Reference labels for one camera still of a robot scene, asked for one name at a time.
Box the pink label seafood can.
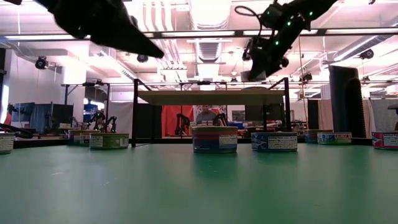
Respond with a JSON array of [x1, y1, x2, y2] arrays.
[[371, 131, 398, 151]]

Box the colourful poster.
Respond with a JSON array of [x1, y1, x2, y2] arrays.
[[192, 105, 227, 125]]

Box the gold lid seafood can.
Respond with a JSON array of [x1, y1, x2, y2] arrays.
[[68, 129, 102, 146]]

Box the green label seafood can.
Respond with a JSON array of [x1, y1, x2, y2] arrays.
[[89, 133, 130, 150]]

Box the black background frame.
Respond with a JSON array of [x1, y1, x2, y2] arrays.
[[60, 81, 111, 125]]

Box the flat seafood can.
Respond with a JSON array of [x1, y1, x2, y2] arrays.
[[303, 129, 333, 144]]

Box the blue albacore tuna can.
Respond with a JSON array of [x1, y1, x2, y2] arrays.
[[251, 131, 299, 152]]

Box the blue monitor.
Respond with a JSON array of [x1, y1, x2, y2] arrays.
[[11, 102, 35, 124]]

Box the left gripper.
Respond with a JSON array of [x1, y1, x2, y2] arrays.
[[83, 0, 165, 59]]

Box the green table mat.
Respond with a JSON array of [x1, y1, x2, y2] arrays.
[[0, 142, 398, 224]]

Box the silver ceiling air duct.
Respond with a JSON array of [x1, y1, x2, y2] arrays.
[[189, 0, 233, 63]]

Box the wooden shelf black frame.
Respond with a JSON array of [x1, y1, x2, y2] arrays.
[[131, 77, 292, 147]]

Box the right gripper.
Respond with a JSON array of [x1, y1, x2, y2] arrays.
[[247, 39, 290, 74]]

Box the black chair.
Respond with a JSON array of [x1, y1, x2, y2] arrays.
[[387, 104, 398, 131]]

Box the black cable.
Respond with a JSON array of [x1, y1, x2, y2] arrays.
[[0, 123, 34, 139]]

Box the white label seafood can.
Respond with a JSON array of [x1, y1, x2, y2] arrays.
[[0, 133, 16, 155]]

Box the person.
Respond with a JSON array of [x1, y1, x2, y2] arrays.
[[195, 105, 218, 127]]

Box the black table frame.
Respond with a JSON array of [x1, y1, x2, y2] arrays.
[[12, 136, 374, 149]]

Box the black perforated tower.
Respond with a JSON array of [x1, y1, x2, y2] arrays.
[[328, 65, 367, 139]]

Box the grey patterned panel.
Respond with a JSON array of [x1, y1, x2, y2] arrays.
[[369, 98, 398, 133]]

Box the beige curtain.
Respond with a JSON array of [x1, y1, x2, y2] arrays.
[[317, 99, 333, 131]]

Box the black partition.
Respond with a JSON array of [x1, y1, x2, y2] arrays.
[[136, 103, 162, 139]]

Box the red curtain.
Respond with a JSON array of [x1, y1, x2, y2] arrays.
[[160, 105, 195, 138]]

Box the tall blue red salmon can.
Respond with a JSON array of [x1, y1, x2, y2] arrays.
[[191, 125, 239, 154]]

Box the dark monitor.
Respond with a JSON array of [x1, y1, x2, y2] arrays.
[[51, 103, 75, 127]]

